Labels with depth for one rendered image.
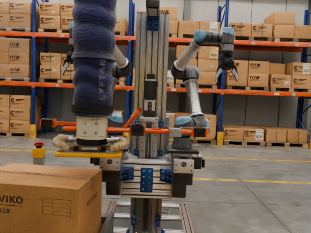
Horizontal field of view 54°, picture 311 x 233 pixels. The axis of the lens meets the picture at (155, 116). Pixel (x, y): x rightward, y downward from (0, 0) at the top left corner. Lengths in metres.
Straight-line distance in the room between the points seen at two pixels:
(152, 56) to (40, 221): 1.37
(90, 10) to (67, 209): 1.00
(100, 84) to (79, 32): 0.28
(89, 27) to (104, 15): 0.10
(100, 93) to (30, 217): 0.72
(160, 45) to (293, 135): 7.76
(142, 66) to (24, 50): 7.43
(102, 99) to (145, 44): 0.85
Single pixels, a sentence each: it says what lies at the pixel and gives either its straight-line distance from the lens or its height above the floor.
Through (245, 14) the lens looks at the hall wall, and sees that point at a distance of 10.79.
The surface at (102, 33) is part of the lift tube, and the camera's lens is 1.64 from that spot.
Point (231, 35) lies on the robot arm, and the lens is 2.08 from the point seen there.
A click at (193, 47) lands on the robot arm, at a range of 2.12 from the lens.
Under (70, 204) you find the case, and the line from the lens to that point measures 1.62.
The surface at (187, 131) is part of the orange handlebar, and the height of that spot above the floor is 1.22.
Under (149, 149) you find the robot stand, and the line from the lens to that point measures 2.31.
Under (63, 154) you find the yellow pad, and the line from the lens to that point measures 1.62.
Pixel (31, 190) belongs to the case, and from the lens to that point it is 1.68.
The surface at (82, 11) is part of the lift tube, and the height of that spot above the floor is 1.83.
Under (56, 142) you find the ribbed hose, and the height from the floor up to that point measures 1.16.
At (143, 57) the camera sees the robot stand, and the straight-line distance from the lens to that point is 2.34.
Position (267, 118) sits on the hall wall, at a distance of 10.77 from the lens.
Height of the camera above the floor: 1.43
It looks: 4 degrees down
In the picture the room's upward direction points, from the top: 2 degrees clockwise
